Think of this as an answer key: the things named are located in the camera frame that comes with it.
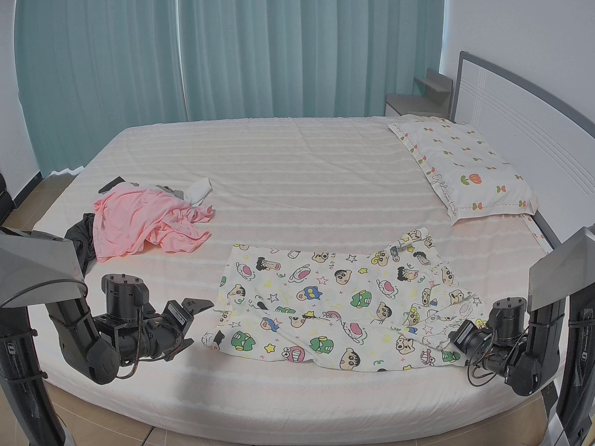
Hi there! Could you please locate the white garment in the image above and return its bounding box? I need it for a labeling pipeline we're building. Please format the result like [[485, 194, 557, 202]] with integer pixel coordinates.
[[185, 178, 213, 205]]

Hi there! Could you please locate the bed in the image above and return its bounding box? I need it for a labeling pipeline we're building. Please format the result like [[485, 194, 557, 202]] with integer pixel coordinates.
[[25, 50, 595, 440]]

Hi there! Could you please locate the white printed pillow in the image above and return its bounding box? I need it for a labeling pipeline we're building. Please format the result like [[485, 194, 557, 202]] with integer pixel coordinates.
[[388, 114, 539, 225]]

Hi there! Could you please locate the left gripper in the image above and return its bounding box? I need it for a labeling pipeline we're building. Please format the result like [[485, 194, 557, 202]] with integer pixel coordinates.
[[139, 298, 215, 362]]

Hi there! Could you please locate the pink garment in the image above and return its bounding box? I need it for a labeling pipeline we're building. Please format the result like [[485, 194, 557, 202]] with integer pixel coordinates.
[[93, 181, 217, 264]]

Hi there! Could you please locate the blue-green curtain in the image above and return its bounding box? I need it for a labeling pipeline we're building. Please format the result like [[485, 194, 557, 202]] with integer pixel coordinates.
[[14, 0, 187, 177], [179, 0, 447, 122]]

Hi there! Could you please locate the white printed pyjama top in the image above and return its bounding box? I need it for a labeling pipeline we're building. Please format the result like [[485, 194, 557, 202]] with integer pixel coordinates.
[[201, 227, 484, 371]]

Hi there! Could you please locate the grey bedside table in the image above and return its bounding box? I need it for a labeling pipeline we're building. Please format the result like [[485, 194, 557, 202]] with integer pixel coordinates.
[[385, 68, 454, 122]]

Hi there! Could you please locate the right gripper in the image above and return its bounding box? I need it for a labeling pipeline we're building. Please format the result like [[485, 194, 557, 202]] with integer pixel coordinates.
[[448, 319, 495, 367]]

